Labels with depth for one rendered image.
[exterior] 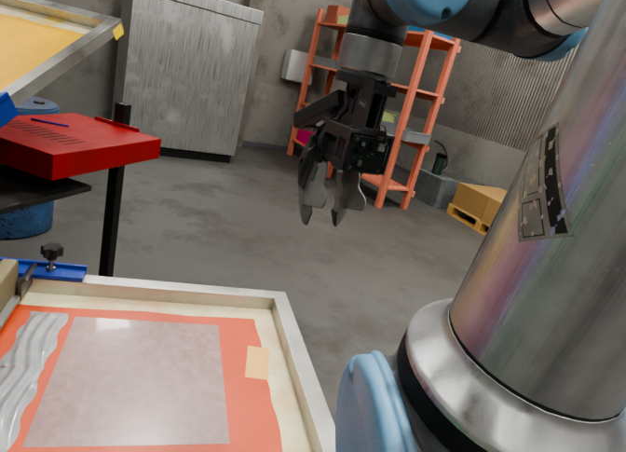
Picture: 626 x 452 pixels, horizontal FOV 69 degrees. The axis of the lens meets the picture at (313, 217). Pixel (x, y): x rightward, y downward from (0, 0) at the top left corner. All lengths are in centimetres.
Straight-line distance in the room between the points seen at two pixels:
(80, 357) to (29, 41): 109
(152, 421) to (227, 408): 13
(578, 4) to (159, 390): 83
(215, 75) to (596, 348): 623
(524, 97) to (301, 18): 382
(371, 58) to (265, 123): 773
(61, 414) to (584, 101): 83
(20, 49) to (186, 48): 460
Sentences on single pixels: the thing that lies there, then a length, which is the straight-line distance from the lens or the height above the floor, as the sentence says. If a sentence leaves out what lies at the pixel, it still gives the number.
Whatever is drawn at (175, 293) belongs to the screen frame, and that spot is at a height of 98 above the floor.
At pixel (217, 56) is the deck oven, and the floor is 140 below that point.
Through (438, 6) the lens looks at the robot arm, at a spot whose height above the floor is 164.
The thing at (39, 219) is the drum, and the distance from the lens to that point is 373.
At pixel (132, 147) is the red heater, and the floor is 109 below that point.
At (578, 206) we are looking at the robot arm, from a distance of 19.
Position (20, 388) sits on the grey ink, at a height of 96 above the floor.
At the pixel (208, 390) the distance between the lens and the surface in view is 93.
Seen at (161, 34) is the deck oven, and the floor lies 150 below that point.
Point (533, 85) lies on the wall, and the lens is 790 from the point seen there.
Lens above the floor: 156
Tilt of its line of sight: 18 degrees down
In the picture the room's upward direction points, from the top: 14 degrees clockwise
